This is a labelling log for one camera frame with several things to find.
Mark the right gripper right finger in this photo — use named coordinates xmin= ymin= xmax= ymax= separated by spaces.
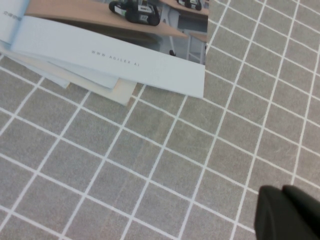
xmin=281 ymin=184 xmax=320 ymax=240

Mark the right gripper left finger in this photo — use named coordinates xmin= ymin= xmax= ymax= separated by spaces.
xmin=254 ymin=185 xmax=292 ymax=240

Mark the robot catalogue book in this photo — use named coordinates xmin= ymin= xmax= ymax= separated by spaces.
xmin=0 ymin=0 xmax=210 ymax=99

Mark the grey checked tablecloth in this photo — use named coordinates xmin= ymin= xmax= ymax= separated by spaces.
xmin=0 ymin=0 xmax=320 ymax=240

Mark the cream paper booklet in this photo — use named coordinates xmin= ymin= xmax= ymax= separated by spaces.
xmin=66 ymin=77 xmax=138 ymax=106

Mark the white booklet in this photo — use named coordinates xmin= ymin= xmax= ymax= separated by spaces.
xmin=0 ymin=44 xmax=119 ymax=90
xmin=41 ymin=74 xmax=70 ymax=89

